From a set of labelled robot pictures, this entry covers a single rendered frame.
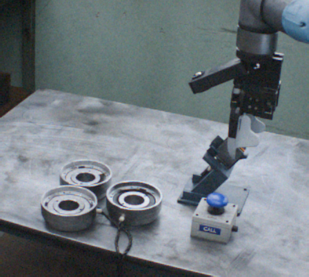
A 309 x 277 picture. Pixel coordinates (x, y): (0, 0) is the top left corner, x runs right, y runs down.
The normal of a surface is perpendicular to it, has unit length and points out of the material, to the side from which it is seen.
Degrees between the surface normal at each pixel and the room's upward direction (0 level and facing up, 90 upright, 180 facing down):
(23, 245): 0
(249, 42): 91
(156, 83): 90
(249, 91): 90
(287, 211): 0
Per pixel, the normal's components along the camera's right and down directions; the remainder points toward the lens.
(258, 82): -0.30, 0.39
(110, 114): 0.07, -0.90
